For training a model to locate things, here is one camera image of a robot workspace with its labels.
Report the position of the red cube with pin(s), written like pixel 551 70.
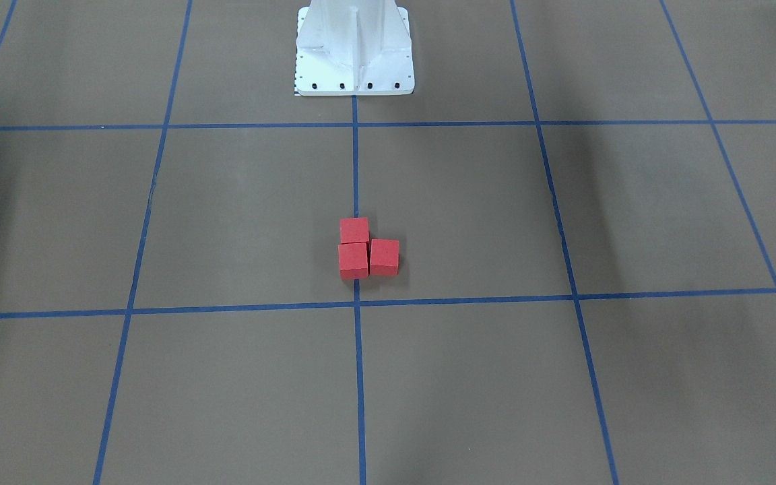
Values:
pixel 354 230
pixel 384 257
pixel 353 261

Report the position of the white pedestal column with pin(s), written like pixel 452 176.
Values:
pixel 353 48

